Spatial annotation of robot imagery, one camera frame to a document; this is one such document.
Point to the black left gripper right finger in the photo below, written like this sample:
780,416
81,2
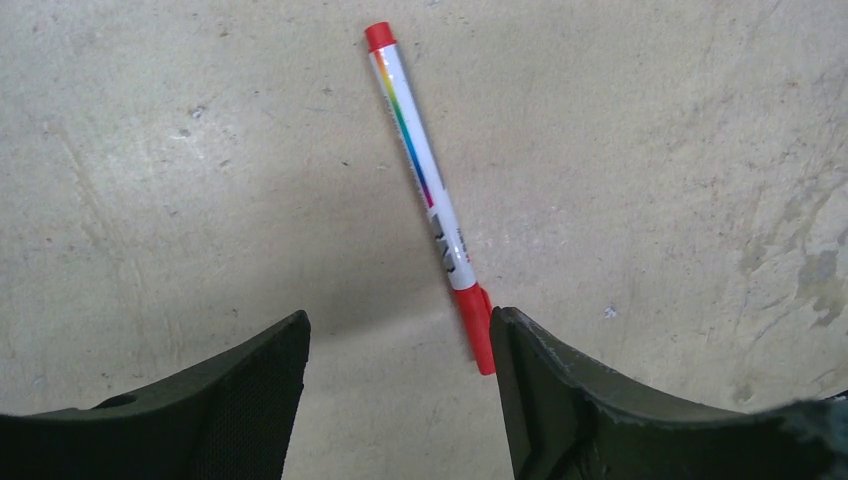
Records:
568,416

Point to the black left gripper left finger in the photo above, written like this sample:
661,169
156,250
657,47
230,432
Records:
228,417

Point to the red-capped white marker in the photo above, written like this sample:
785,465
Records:
474,305

